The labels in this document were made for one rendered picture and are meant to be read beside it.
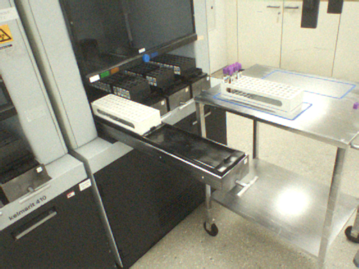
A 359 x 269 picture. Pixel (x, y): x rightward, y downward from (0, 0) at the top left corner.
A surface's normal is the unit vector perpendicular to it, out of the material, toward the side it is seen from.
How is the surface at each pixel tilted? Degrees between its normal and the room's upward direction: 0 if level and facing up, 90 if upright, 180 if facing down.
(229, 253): 0
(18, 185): 90
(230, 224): 0
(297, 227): 0
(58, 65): 90
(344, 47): 90
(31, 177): 90
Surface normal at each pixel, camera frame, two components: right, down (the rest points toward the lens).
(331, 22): -0.68, 0.44
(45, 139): 0.72, 0.29
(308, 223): -0.11, -0.85
